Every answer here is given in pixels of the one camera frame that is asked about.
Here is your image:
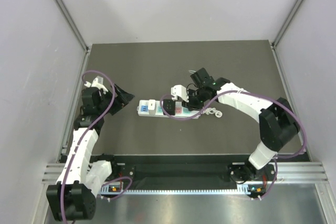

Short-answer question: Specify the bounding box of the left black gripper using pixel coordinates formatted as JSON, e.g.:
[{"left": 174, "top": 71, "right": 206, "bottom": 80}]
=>
[{"left": 97, "top": 83, "right": 134, "bottom": 115}]

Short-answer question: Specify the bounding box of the teal charger block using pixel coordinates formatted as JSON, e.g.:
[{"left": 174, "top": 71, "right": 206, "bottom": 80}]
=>
[{"left": 183, "top": 108, "right": 192, "bottom": 114}]

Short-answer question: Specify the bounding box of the white cube adapter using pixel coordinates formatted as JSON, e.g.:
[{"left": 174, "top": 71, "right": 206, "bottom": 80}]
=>
[{"left": 148, "top": 99, "right": 156, "bottom": 113}]

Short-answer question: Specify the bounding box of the white power strip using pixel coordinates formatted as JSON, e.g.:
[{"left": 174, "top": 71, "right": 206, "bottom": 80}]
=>
[{"left": 137, "top": 99, "right": 198, "bottom": 118}]

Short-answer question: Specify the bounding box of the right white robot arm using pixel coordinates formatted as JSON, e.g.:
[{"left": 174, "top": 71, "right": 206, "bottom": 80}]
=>
[{"left": 183, "top": 68, "right": 300, "bottom": 180}]

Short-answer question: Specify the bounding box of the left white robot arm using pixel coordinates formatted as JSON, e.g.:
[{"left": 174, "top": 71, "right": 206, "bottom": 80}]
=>
[{"left": 46, "top": 83, "right": 134, "bottom": 223}]

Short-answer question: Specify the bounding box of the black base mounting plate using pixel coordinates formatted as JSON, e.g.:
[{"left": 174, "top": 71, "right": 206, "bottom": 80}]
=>
[{"left": 115, "top": 154, "right": 275, "bottom": 190}]

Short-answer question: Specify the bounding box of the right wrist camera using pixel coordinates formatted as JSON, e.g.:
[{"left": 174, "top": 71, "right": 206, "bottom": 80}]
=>
[{"left": 171, "top": 84, "right": 189, "bottom": 102}]

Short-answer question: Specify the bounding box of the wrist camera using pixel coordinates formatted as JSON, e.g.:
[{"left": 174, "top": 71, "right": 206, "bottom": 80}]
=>
[
  {"left": 84, "top": 76, "right": 109, "bottom": 94},
  {"left": 171, "top": 84, "right": 189, "bottom": 102}
]

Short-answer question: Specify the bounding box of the white power strip cord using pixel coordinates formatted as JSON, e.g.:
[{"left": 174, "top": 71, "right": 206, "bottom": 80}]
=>
[{"left": 198, "top": 106, "right": 223, "bottom": 118}]

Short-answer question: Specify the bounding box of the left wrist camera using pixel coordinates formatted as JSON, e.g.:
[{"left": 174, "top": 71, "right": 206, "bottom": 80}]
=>
[{"left": 84, "top": 76, "right": 109, "bottom": 94}]

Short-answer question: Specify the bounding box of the grey slotted cable duct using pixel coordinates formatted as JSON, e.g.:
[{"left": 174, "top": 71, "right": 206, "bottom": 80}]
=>
[{"left": 101, "top": 183, "right": 266, "bottom": 195}]

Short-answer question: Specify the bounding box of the left aluminium frame post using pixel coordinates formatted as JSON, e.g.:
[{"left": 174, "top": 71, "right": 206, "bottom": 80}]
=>
[{"left": 39, "top": 0, "right": 90, "bottom": 51}]

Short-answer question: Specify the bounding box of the aluminium frame post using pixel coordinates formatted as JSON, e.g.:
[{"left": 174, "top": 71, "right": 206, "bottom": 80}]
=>
[
  {"left": 270, "top": 0, "right": 305, "bottom": 50},
  {"left": 39, "top": 0, "right": 90, "bottom": 51}
]

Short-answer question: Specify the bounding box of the right aluminium frame post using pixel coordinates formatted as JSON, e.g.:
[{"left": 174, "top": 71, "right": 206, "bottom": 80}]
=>
[{"left": 270, "top": 0, "right": 305, "bottom": 50}]

